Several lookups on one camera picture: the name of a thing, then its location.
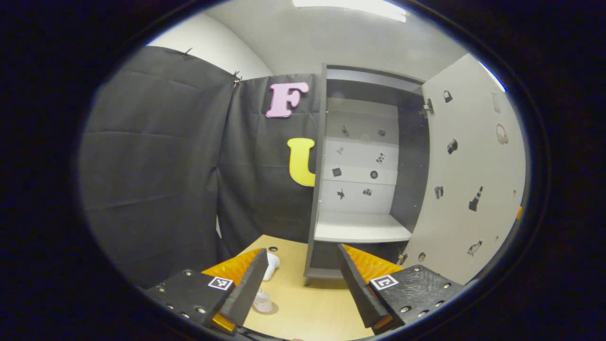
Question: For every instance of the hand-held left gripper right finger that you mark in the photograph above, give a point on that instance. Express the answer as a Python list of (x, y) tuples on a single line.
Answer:
[(357, 293)]

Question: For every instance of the metal cabinet hinge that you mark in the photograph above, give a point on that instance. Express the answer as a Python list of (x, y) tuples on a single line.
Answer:
[(402, 259), (427, 108)]

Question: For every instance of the grey cabinet door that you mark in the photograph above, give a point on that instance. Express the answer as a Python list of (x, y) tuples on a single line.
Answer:
[(468, 161)]

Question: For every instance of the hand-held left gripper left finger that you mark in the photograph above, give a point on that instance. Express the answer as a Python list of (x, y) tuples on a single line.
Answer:
[(248, 293)]

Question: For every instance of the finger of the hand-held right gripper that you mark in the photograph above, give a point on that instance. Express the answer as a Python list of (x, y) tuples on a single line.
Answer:
[(519, 213)]

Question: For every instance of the ceiling light panel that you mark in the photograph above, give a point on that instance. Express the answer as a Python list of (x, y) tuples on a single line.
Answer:
[(350, 7)]

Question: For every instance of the black backdrop cloth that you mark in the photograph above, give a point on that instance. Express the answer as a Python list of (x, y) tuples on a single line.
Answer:
[(165, 166)]

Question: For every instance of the clear plastic bottle pink label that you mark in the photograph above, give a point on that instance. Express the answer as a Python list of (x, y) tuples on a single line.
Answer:
[(263, 301)]

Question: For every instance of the dark grey cabinet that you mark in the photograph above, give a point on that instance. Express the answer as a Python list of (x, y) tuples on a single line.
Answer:
[(360, 227)]

